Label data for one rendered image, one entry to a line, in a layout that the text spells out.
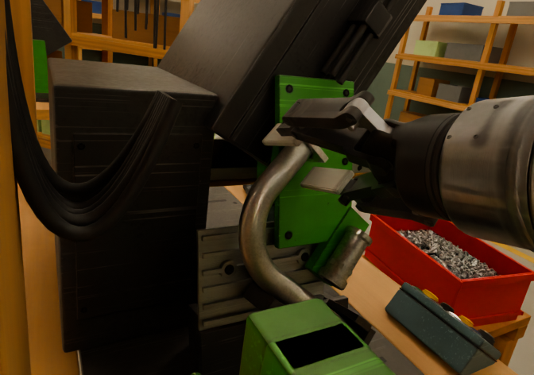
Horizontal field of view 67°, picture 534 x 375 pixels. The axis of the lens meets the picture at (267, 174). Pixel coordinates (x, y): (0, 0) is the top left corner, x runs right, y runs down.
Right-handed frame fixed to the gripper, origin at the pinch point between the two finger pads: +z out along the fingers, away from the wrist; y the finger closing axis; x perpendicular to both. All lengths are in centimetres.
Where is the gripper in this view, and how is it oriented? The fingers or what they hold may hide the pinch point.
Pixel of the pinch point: (303, 157)
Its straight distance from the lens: 44.6
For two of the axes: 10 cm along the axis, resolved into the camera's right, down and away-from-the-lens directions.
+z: -4.8, -0.8, 8.8
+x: -6.2, 7.4, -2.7
